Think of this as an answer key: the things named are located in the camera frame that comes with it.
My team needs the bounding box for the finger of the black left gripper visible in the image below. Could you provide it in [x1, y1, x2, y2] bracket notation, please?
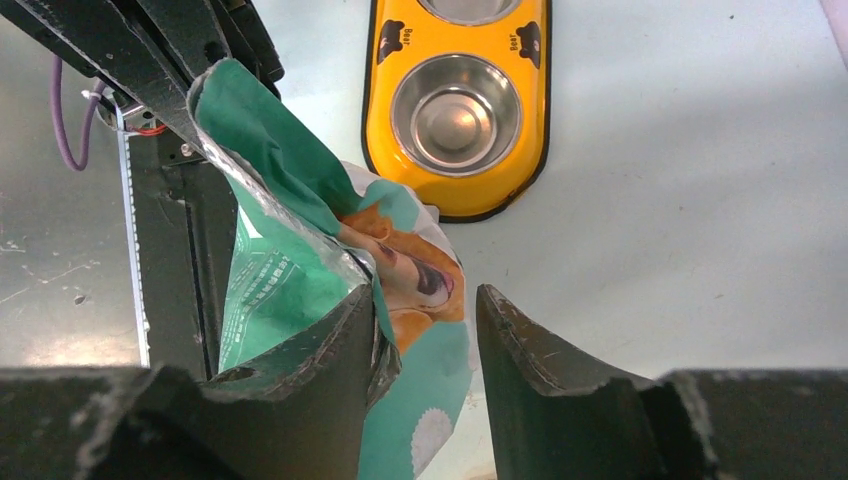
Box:
[138, 0, 231, 83]
[1, 0, 200, 148]

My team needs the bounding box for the green white pet food bag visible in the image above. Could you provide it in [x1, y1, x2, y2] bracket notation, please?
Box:
[187, 59, 475, 479]

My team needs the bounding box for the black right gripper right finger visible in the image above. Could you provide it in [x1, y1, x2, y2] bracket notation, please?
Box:
[476, 284, 847, 479]

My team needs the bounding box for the yellow double pet bowl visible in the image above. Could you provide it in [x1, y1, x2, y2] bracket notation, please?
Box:
[361, 1, 553, 224]

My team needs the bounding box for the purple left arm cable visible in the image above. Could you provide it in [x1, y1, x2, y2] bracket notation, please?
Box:
[50, 55, 109, 174]

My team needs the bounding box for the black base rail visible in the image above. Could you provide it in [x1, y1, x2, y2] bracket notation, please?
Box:
[127, 131, 237, 380]

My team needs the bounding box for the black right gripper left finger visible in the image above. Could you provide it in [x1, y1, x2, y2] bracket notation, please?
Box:
[1, 285, 399, 479]

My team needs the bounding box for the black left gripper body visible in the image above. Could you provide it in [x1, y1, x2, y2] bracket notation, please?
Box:
[211, 0, 285, 83]

